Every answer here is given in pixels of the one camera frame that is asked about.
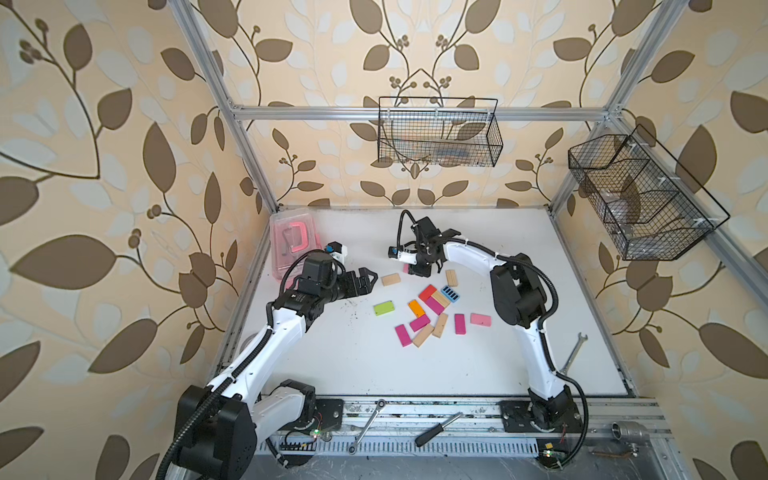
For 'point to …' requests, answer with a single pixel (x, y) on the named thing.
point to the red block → (427, 292)
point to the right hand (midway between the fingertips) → (414, 264)
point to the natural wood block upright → (440, 325)
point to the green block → (383, 308)
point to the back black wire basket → (458, 131)
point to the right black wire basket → (653, 209)
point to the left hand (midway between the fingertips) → (360, 275)
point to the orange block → (416, 308)
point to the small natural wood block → (440, 298)
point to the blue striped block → (450, 293)
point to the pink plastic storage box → (294, 233)
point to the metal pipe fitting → (631, 431)
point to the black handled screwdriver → (435, 431)
